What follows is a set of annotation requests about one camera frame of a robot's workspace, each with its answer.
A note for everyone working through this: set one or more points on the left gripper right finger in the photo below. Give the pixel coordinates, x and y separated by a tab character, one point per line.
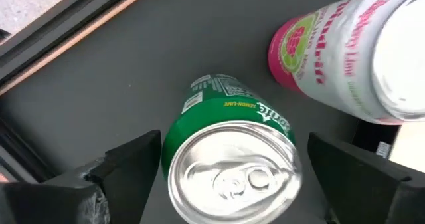
372	190

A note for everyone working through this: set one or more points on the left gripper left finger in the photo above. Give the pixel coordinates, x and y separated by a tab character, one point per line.
66	200

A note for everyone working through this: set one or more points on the green Sprite can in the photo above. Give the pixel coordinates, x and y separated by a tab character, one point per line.
216	114

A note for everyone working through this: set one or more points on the pink white Spindrift can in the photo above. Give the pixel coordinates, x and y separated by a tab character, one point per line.
335	61

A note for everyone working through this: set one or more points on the black aluminium table frame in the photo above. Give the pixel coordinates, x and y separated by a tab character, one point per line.
66	21

